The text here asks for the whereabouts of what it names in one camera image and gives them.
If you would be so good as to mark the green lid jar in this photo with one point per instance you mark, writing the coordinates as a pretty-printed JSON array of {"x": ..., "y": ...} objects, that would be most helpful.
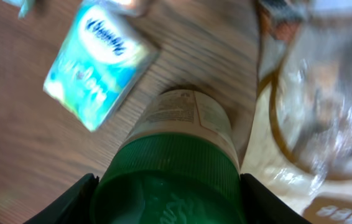
[{"x": 177, "y": 165}]

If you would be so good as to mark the teal tissue pack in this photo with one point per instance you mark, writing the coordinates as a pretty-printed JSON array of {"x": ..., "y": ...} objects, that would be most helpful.
[{"x": 100, "y": 60}]

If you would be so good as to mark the teal long snack packet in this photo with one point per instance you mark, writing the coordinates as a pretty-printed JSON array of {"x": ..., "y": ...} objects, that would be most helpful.
[{"x": 25, "y": 6}]

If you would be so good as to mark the brown white snack pouch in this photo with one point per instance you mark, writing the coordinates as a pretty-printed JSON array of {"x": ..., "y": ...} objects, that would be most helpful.
[{"x": 300, "y": 147}]

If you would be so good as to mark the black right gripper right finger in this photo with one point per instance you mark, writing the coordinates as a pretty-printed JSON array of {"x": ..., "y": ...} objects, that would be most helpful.
[{"x": 261, "y": 206}]

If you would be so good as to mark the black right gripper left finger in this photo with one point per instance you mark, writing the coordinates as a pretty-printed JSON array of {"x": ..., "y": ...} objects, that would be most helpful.
[{"x": 72, "y": 207}]

